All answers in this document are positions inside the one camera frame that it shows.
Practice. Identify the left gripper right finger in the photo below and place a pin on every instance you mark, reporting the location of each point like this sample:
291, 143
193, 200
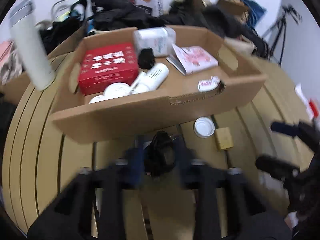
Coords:
249, 216

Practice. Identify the clear plastic jar container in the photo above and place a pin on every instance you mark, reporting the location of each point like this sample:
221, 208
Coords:
160, 40

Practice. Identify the white folding chair frame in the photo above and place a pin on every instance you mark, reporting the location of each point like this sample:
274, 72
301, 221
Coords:
61, 9

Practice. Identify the papers on table edge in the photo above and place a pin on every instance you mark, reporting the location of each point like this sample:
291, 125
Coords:
311, 106

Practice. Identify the black camera tripod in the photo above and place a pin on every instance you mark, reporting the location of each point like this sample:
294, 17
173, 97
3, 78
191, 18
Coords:
281, 25

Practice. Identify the white plastic squeeze bottle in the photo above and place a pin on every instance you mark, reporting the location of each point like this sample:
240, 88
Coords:
150, 81

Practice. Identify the red printed box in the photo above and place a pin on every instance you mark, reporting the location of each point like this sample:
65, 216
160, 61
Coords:
106, 65

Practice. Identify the shallow cardboard tray box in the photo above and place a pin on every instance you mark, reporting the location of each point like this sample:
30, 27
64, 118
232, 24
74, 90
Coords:
177, 100

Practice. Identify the small yellow block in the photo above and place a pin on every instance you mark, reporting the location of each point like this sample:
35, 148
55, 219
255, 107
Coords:
223, 137

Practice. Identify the small white round jar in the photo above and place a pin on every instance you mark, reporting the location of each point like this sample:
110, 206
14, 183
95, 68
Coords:
115, 90

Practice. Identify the tall white thermos bottle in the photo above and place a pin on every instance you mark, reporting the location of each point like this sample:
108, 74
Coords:
30, 45

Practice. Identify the blue fabric bag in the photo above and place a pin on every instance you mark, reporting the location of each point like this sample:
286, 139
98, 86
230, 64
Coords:
255, 12

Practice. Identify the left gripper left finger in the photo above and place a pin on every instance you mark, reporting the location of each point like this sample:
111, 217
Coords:
92, 196

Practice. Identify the pink patterned tissue pack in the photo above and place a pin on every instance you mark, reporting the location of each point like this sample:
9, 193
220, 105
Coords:
190, 60

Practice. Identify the white red sticker label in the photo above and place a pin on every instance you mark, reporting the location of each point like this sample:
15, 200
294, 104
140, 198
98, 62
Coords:
208, 85

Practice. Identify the black clothes pile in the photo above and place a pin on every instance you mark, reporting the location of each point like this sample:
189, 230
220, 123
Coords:
214, 18

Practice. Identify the round white lid tin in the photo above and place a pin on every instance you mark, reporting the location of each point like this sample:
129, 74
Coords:
204, 127

